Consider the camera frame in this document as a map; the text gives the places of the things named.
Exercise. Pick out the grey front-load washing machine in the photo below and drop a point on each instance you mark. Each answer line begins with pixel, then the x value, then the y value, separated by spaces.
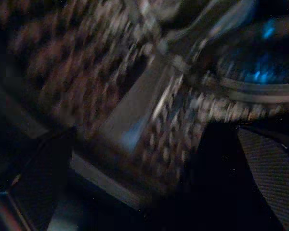
pixel 135 72

